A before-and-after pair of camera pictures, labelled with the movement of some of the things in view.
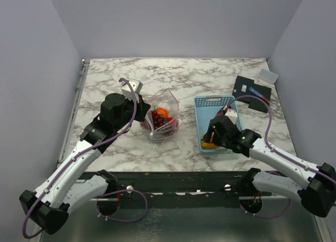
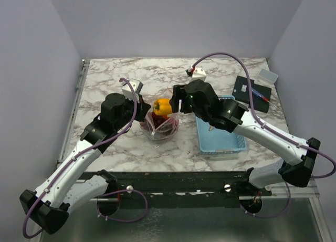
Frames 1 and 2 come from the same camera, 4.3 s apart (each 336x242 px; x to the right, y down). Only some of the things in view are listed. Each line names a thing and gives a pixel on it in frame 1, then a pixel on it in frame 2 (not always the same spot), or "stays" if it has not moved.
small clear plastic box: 268,75 stays
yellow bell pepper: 207,145 to 163,106
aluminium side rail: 72,111 stays
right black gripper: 215,139 to 178,93
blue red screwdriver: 259,94 stays
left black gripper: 142,107 stays
